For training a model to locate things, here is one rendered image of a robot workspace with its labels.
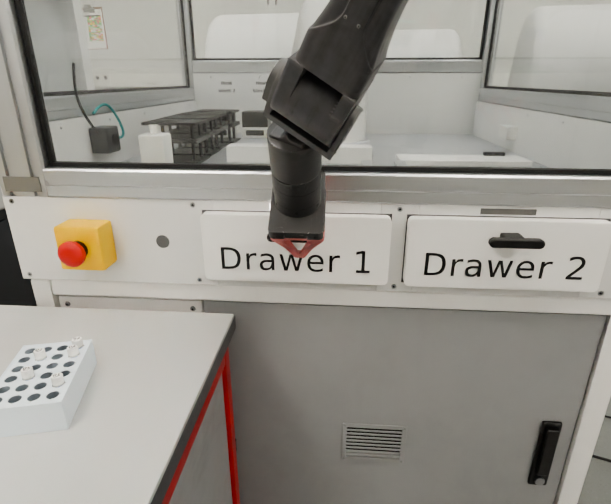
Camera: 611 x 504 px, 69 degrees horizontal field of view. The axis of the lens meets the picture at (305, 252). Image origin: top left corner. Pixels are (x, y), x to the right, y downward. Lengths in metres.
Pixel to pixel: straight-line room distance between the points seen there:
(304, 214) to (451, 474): 0.65
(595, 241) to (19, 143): 0.87
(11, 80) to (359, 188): 0.53
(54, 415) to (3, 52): 0.51
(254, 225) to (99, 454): 0.36
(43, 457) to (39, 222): 0.40
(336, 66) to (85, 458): 0.45
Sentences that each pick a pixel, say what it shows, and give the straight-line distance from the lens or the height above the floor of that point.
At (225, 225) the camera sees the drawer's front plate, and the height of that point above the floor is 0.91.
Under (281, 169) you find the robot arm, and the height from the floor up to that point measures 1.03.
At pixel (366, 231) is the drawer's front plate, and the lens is 0.67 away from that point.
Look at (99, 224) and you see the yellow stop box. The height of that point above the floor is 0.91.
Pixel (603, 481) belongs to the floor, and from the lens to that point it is 1.73.
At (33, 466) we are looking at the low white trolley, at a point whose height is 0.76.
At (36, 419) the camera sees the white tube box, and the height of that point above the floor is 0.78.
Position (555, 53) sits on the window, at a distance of 0.72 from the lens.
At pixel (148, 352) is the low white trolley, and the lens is 0.67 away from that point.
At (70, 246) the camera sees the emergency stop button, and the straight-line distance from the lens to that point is 0.73.
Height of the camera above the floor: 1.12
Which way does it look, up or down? 22 degrees down
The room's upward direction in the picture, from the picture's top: straight up
